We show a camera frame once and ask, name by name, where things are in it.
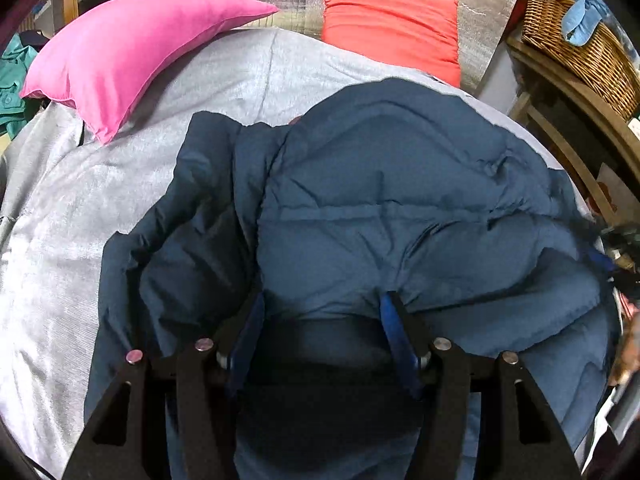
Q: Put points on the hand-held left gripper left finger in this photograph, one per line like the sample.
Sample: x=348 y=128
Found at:
x=250 y=330

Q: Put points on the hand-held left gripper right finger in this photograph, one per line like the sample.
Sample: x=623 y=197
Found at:
x=395 y=330

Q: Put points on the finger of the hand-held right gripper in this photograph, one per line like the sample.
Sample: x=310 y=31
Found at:
x=601 y=260

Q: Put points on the navy puffer jacket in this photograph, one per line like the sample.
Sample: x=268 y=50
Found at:
x=380 y=185

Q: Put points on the spotted colourful paper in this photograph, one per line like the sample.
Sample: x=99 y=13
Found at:
x=612 y=190

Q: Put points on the wooden shelf rack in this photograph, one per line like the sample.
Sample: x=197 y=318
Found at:
x=560 y=105

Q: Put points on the wicker basket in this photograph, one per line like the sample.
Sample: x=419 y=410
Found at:
x=595 y=60

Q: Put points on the grey blanket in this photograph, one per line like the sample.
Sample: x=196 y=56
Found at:
x=60 y=240

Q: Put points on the blue cloth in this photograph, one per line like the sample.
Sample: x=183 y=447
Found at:
x=582 y=15

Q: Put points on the silver foil insulation mat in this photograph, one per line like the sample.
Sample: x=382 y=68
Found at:
x=490 y=20

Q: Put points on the coral red pillow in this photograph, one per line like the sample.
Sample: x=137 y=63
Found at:
x=390 y=20

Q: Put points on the pink pillow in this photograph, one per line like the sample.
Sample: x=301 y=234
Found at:
x=125 y=45

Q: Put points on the teal clothing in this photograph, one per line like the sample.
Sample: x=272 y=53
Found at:
x=20 y=90

